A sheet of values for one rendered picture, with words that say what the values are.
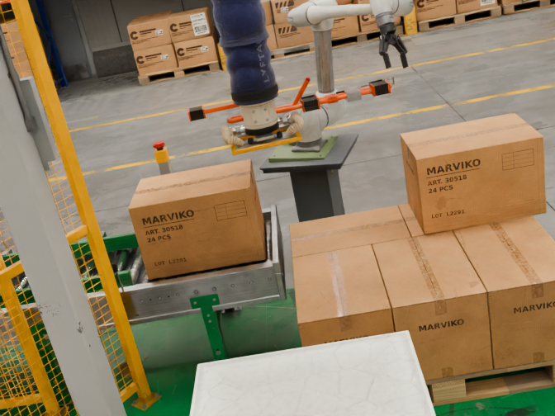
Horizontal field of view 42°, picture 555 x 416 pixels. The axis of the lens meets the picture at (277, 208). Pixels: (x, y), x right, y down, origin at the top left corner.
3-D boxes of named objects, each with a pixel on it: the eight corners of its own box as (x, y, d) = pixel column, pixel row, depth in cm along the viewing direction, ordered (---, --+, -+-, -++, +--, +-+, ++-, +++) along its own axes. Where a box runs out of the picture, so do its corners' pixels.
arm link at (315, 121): (289, 139, 429) (284, 105, 419) (310, 130, 440) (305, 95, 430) (310, 144, 419) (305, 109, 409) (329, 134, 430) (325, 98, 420)
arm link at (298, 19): (302, 5, 385) (319, -1, 393) (279, 9, 398) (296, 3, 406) (308, 29, 390) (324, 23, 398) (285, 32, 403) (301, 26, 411)
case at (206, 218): (148, 280, 359) (127, 209, 343) (158, 244, 396) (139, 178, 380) (266, 259, 356) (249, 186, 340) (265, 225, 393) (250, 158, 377)
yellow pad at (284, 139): (232, 156, 335) (230, 145, 333) (230, 149, 345) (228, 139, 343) (302, 140, 337) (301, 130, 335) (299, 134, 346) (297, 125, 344)
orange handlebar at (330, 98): (206, 130, 341) (204, 124, 339) (203, 115, 369) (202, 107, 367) (393, 90, 345) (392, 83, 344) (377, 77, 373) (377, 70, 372)
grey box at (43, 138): (2, 170, 255) (-27, 89, 243) (7, 165, 260) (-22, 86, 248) (55, 160, 254) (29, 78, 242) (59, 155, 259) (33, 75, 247)
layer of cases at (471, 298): (312, 399, 315) (296, 323, 300) (301, 286, 407) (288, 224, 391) (585, 355, 309) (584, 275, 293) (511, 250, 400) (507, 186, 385)
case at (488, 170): (424, 234, 351) (415, 159, 335) (408, 203, 387) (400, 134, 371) (546, 213, 348) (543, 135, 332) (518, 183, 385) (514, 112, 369)
